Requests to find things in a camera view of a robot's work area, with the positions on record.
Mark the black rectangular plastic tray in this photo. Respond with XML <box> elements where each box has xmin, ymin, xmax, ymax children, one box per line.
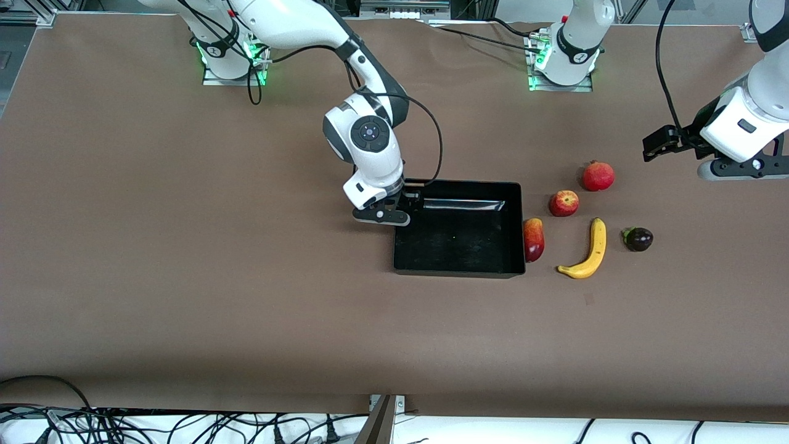
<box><xmin>393</xmin><ymin>179</ymin><xmax>526</xmax><ymax>279</ymax></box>

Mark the red pomegranate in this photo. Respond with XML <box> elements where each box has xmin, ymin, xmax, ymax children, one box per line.
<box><xmin>582</xmin><ymin>160</ymin><xmax>616</xmax><ymax>192</ymax></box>

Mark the brown table cover sheet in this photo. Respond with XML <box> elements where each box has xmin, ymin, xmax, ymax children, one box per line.
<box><xmin>0</xmin><ymin>12</ymin><xmax>789</xmax><ymax>424</ymax></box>

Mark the red yellow mango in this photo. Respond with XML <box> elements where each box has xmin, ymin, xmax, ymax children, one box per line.
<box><xmin>523</xmin><ymin>218</ymin><xmax>546</xmax><ymax>263</ymax></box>

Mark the red yellow apple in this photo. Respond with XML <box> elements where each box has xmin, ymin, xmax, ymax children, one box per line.
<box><xmin>549</xmin><ymin>190</ymin><xmax>580</xmax><ymax>218</ymax></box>

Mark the yellow banana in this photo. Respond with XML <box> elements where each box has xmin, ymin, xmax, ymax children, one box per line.
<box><xmin>557</xmin><ymin>218</ymin><xmax>607</xmax><ymax>279</ymax></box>

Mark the metal bracket with strut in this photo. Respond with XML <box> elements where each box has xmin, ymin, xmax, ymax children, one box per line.
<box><xmin>354</xmin><ymin>394</ymin><xmax>407</xmax><ymax>444</ymax></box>

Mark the black cable to base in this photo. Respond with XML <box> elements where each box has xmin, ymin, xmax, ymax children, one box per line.
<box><xmin>425</xmin><ymin>17</ymin><xmax>544</xmax><ymax>54</ymax></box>

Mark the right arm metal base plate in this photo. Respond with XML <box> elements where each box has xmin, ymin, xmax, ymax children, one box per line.
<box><xmin>202</xmin><ymin>37</ymin><xmax>268</xmax><ymax>86</ymax></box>

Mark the dark purple eggplant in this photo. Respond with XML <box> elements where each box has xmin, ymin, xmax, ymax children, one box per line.
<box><xmin>622</xmin><ymin>226</ymin><xmax>654</xmax><ymax>252</ymax></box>

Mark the grey metal frame rail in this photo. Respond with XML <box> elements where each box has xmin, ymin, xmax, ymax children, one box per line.
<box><xmin>345</xmin><ymin>0</ymin><xmax>494</xmax><ymax>23</ymax></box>

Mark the black looped floor cable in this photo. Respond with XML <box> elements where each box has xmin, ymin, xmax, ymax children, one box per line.
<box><xmin>0</xmin><ymin>374</ymin><xmax>94</xmax><ymax>413</ymax></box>

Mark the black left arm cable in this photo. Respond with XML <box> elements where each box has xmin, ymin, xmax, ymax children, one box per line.
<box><xmin>655</xmin><ymin>0</ymin><xmax>689</xmax><ymax>134</ymax></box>

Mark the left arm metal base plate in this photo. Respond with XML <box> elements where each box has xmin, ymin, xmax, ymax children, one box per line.
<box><xmin>528</xmin><ymin>34</ymin><xmax>594</xmax><ymax>93</ymax></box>

